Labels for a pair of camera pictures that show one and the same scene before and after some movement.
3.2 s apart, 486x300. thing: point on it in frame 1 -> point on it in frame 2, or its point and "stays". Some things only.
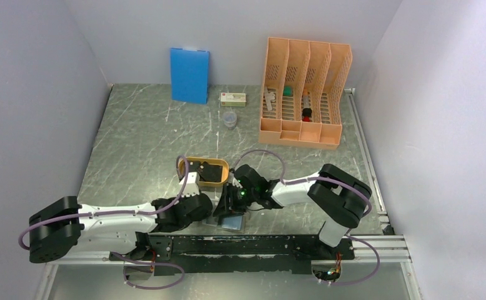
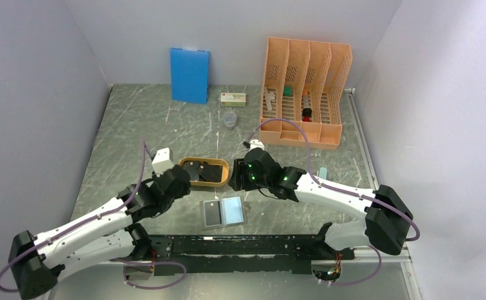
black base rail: x=201 y=254 stays
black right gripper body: x=235 y=199 -> x=245 y=179
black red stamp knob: x=307 y=113 stays
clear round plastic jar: x=230 y=119 stays
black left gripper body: x=183 y=222 -> x=165 y=202
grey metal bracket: x=269 y=96 stays
